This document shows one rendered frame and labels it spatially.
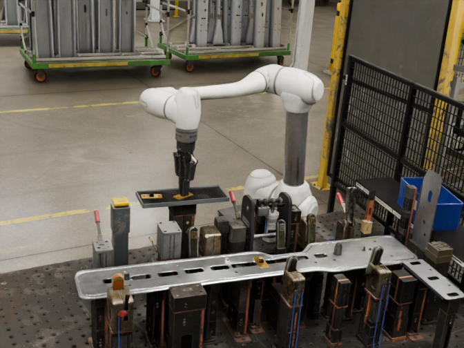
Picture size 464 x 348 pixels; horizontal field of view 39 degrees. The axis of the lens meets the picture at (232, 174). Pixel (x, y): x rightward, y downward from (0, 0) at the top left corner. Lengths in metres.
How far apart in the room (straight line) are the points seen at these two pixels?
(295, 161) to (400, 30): 2.29
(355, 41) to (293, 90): 2.69
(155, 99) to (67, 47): 6.61
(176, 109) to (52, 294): 0.97
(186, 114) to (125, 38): 7.15
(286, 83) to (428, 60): 2.17
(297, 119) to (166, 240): 0.84
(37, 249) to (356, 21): 3.03
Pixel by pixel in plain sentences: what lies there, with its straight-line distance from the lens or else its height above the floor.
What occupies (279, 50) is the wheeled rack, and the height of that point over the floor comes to 0.28.
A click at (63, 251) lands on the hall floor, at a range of 4.72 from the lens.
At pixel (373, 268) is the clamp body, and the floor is 1.03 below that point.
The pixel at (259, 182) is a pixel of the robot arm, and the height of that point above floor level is 1.06.
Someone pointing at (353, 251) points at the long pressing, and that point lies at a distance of 2.77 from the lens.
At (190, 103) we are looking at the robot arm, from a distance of 2.53.
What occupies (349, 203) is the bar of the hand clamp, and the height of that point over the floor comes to 1.15.
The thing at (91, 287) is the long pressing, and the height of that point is 1.00.
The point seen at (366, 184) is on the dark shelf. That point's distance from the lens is 3.40.
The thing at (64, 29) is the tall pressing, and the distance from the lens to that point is 9.17.
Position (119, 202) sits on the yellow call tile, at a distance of 2.65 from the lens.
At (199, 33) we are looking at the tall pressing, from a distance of 10.25.
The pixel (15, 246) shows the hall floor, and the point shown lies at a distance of 4.83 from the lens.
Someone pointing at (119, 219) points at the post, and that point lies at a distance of 2.66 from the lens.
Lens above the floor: 2.26
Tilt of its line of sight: 22 degrees down
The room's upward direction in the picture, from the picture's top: 4 degrees clockwise
